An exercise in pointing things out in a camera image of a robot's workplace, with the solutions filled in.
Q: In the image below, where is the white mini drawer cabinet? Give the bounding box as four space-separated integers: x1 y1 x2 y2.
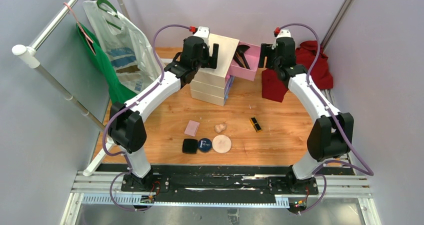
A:
189 34 240 107

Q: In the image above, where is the black fan makeup brush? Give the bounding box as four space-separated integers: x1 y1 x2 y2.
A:
235 44 250 70

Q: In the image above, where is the thin gold brush handle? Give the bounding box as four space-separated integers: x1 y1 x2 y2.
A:
233 52 247 69

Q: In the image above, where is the beige makeup sponge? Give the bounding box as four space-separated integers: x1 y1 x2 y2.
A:
214 122 227 134

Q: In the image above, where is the pink square pad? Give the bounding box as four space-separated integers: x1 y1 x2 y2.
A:
184 120 200 137

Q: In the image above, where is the black gold lipstick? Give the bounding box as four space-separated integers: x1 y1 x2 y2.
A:
249 117 262 133

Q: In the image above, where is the round beige powder puff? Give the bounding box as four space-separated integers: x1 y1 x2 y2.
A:
212 134 232 154

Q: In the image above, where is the round navy compact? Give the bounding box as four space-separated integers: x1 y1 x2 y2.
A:
197 138 213 153

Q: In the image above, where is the black square compact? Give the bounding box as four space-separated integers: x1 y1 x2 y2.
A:
182 138 198 155

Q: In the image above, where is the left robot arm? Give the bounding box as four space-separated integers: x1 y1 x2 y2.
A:
106 35 220 192

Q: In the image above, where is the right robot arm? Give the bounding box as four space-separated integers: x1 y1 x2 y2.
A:
258 37 354 194

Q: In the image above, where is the red cloth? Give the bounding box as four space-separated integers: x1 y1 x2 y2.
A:
260 40 334 103

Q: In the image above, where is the white plastic bag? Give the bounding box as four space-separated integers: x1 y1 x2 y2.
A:
82 0 164 94

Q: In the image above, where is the green cloth bag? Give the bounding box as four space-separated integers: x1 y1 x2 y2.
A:
75 24 137 103

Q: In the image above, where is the green clothes hanger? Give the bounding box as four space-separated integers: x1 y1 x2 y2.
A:
95 0 122 31

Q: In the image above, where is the pink clothes hanger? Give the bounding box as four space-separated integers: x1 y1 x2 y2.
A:
63 2 96 55

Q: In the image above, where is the metal clothes rack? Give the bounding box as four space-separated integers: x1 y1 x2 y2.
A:
11 0 127 177

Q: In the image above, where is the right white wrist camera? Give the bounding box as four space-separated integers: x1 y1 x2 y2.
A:
274 28 292 39

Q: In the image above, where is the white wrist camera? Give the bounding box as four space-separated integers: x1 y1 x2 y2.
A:
274 28 292 39
193 26 210 45

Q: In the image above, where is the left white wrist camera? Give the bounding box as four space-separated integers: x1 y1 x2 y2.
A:
193 26 210 45

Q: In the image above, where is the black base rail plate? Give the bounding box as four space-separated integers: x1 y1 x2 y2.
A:
120 165 318 205

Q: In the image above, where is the aluminium frame rail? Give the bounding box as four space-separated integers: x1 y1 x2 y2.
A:
319 88 374 198

